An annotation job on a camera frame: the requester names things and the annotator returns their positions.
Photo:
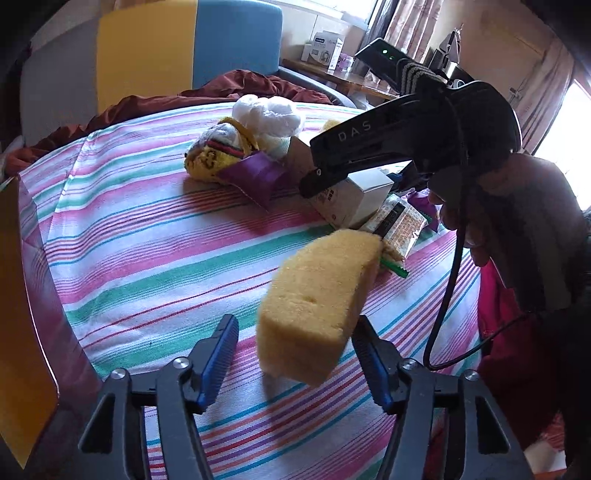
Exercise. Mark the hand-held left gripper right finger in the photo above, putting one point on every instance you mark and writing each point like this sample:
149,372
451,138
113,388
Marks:
375,369

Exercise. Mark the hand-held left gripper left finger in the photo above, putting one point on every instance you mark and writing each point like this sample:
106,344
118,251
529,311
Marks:
217,364

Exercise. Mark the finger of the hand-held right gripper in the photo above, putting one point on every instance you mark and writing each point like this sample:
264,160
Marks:
323,182

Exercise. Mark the white carton box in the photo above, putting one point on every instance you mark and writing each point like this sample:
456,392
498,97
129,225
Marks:
360,203

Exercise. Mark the yellow sponge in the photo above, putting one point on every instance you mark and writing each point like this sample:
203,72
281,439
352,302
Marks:
330,126
314,300

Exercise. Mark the purple snack packet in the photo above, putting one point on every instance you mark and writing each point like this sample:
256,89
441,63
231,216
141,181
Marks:
258,174
422,203

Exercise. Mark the white plastic bag bundle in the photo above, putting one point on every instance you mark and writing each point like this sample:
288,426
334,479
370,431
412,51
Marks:
284,120
248,110

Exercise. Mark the cracker packet with green edge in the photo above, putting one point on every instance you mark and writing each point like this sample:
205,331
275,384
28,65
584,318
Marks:
399,226

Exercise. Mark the yellow knitted sock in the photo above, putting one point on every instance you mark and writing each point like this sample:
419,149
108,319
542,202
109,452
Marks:
207,159

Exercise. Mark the person's right forearm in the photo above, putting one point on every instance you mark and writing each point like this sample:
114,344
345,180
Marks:
554,240

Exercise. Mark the person's right hand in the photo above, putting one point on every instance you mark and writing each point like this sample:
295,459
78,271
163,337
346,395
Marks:
480,217

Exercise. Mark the brown cardboard piece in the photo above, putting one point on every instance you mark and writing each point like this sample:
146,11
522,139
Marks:
298,152

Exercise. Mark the wooden desk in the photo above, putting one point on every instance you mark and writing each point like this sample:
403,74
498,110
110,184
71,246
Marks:
355,83

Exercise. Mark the patterned curtain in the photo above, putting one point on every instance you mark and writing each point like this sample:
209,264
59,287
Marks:
415,23

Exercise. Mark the small purple box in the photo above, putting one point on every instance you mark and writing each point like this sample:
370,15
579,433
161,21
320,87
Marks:
345,62

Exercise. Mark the maroon blanket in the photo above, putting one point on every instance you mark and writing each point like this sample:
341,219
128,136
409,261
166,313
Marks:
258,83

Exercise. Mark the striped bedsheet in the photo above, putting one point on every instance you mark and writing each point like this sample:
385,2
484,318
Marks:
138,254

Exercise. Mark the white printed box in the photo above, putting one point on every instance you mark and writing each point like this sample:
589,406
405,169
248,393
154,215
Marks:
323,46

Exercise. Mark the pink cloth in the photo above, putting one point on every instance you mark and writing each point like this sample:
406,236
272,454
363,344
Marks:
496,300

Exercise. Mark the grey yellow blue headboard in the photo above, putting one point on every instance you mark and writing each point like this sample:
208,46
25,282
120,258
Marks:
138,50

